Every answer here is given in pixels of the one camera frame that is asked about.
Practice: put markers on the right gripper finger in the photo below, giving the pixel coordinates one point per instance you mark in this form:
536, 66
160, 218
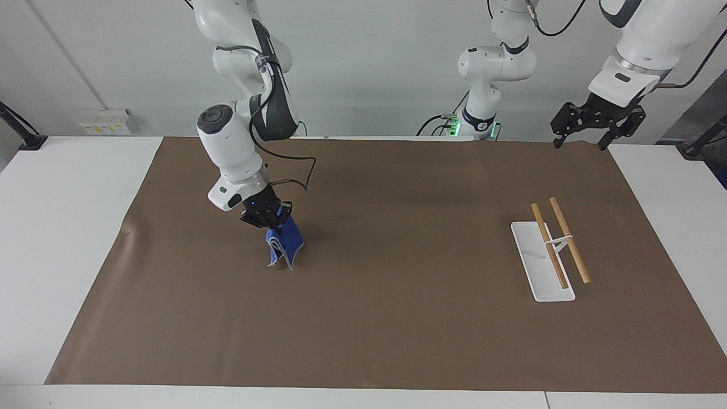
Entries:
253, 218
284, 211

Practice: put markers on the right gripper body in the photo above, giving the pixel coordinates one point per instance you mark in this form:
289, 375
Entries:
262, 203

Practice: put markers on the blue towel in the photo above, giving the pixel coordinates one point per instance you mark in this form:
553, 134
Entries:
287, 243

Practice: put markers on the black stand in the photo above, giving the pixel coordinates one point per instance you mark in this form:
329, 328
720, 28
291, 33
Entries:
696, 146
25, 136

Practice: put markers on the white towel rack wooden bars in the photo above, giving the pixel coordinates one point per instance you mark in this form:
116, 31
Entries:
548, 258

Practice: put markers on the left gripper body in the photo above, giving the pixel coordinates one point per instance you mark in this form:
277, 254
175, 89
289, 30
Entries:
609, 109

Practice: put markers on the white wall socket box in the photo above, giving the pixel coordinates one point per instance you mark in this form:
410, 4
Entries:
108, 122

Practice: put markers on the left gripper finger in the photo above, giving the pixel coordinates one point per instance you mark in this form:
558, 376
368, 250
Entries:
571, 119
623, 128

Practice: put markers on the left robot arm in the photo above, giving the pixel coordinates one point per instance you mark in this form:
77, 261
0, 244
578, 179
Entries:
647, 40

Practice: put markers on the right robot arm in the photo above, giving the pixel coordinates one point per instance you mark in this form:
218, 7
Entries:
230, 150

